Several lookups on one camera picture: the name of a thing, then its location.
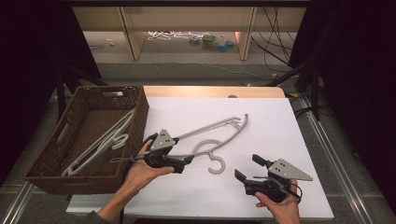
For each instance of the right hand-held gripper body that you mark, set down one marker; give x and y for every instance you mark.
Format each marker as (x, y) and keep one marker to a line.
(286, 171)

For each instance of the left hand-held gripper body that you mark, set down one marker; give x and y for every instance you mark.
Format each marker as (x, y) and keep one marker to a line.
(162, 141)

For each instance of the grey plastic clothes hanger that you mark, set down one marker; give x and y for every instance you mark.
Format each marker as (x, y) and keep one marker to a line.
(81, 165)
(93, 149)
(230, 133)

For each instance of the brown woven basket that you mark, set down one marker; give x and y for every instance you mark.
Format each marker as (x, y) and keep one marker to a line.
(93, 183)

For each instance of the person's right hand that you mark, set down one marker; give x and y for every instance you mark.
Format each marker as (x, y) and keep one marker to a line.
(286, 208)

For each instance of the person's left hand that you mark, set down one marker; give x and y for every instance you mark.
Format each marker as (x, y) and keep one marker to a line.
(140, 177)

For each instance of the white table mat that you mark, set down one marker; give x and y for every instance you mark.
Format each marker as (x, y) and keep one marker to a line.
(249, 130)

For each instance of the black metal stand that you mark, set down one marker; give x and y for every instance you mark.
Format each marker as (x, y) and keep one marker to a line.
(60, 93)
(315, 93)

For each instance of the pile of colourful toys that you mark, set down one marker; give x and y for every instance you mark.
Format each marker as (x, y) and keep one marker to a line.
(208, 40)

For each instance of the beige wooden desk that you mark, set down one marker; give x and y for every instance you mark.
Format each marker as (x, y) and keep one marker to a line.
(134, 37)

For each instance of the black curtain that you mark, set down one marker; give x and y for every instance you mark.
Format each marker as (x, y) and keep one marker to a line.
(358, 62)
(31, 46)

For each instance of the aluminium rail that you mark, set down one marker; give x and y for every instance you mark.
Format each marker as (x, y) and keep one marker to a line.
(342, 177)
(18, 202)

